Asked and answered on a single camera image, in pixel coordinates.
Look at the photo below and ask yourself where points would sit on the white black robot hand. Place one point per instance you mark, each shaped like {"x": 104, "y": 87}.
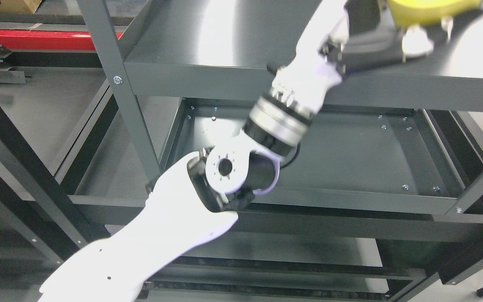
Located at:
{"x": 332, "y": 47}

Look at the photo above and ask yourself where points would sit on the yellow plastic cup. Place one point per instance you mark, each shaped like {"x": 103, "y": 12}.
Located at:
{"x": 427, "y": 12}

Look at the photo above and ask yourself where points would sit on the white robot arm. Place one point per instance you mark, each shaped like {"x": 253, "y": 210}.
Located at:
{"x": 192, "y": 203}

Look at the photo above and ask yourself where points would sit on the dark metal shelf rack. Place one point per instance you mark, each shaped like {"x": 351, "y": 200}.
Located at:
{"x": 382, "y": 197}

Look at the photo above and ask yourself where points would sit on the red metal beam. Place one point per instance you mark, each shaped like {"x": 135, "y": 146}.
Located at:
{"x": 22, "y": 39}

